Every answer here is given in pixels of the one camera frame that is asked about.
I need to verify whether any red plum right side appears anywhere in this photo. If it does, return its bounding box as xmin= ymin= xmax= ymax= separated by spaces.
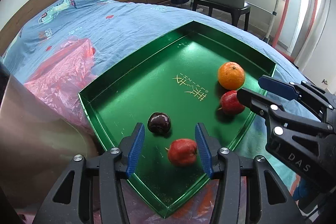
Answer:
xmin=218 ymin=90 xmax=245 ymax=115

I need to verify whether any red plum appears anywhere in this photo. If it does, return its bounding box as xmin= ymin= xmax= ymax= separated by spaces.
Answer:
xmin=218 ymin=90 xmax=245 ymax=115
xmin=166 ymin=138 xmax=198 ymax=166

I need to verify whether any orange in tray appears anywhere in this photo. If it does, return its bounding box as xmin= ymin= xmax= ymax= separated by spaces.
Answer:
xmin=218 ymin=62 xmax=245 ymax=90

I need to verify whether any pink hoop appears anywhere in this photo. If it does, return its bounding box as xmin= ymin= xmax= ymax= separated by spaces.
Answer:
xmin=273 ymin=0 xmax=318 ymax=63

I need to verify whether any black steel electric kettle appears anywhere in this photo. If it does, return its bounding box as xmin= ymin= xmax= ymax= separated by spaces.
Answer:
xmin=0 ymin=65 xmax=98 ymax=214

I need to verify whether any green metal tray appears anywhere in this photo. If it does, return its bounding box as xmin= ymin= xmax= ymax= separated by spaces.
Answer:
xmin=79 ymin=21 xmax=276 ymax=218

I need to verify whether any dark purple plum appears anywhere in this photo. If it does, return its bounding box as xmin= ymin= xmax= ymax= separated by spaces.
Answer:
xmin=147 ymin=112 xmax=171 ymax=135

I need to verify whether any red plum front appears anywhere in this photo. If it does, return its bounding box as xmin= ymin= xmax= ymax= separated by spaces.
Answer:
xmin=166 ymin=138 xmax=198 ymax=166

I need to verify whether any blue patterned bedsheet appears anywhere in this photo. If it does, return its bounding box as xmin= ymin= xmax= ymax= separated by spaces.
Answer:
xmin=1 ymin=0 xmax=320 ymax=204

